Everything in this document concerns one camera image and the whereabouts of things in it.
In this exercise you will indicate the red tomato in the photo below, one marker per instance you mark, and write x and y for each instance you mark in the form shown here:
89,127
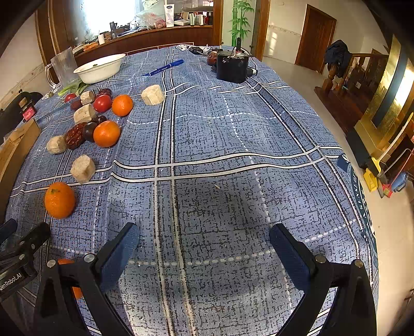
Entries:
102,103

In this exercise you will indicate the beige cylinder block front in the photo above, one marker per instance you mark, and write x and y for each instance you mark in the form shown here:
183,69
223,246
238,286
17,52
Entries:
83,168

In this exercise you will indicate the clear plastic pitcher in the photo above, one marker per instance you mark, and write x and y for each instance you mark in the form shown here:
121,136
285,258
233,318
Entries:
64,65

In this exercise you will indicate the dark plum small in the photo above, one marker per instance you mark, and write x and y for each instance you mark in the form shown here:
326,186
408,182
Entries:
99,118

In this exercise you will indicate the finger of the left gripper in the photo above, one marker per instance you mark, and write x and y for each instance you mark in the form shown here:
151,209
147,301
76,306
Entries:
7,229
30,243

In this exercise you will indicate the wrinkled red date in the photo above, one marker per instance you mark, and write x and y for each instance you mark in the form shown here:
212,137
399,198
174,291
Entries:
74,136

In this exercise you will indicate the orange tangerine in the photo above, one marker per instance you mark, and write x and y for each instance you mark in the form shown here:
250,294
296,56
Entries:
106,134
122,105
59,200
76,290

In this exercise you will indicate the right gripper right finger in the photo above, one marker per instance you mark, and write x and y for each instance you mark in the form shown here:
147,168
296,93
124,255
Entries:
353,309

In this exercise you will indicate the pink labelled black jar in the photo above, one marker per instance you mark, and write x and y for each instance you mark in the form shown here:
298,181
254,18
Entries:
28,112

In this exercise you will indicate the blue pen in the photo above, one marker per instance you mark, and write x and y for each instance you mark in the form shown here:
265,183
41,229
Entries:
165,67

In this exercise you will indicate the red radish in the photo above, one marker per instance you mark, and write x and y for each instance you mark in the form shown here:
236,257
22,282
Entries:
70,97

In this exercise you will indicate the black cylindrical container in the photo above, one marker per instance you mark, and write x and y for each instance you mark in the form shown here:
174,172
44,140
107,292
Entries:
231,65

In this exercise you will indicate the white enamel bowl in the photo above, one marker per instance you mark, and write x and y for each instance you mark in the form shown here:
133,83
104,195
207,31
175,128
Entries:
100,69

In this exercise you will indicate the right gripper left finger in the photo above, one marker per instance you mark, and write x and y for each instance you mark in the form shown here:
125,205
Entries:
56,309

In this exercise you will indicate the brown cardboard tray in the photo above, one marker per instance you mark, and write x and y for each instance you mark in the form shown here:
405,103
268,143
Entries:
13,154

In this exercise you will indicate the green leafy vegetable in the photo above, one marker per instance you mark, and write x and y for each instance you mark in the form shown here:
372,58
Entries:
76,88

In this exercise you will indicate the blue plaid tablecloth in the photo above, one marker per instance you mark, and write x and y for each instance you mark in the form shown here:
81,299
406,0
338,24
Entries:
204,175

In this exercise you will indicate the black leather sofa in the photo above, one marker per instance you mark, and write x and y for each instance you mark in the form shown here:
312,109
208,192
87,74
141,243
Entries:
12,115

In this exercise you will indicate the dark red date back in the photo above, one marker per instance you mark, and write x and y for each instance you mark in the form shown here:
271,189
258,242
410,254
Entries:
105,91

